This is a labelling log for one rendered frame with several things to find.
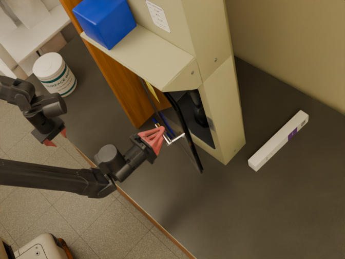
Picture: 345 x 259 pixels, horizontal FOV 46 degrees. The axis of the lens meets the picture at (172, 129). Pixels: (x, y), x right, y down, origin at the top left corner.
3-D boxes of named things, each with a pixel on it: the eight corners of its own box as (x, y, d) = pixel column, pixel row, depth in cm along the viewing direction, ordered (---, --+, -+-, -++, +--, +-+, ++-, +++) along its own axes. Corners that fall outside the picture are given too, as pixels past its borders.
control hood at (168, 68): (121, 33, 118) (109, 6, 110) (204, 83, 102) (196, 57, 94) (93, 58, 115) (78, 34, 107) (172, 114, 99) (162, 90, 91)
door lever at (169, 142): (169, 118, 126) (167, 114, 124) (185, 140, 121) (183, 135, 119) (154, 128, 126) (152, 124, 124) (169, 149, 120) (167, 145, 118)
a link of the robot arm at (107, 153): (91, 178, 123) (100, 199, 117) (73, 159, 114) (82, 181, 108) (125, 156, 124) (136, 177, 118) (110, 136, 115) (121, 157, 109)
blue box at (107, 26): (113, 12, 109) (100, -16, 101) (137, 25, 104) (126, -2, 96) (85, 35, 106) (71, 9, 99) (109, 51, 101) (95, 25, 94)
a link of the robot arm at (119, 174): (111, 177, 122) (121, 188, 119) (101, 166, 117) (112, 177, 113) (127, 161, 124) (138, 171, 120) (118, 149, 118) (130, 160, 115)
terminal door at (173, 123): (160, 114, 152) (126, 40, 119) (203, 174, 135) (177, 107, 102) (158, 115, 152) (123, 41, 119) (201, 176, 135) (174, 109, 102)
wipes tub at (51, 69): (66, 70, 184) (50, 47, 171) (82, 82, 177) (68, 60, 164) (44, 89, 180) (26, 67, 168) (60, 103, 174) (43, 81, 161)
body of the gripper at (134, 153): (147, 144, 115) (128, 162, 114) (156, 161, 124) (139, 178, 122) (133, 132, 119) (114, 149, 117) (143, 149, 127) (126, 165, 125)
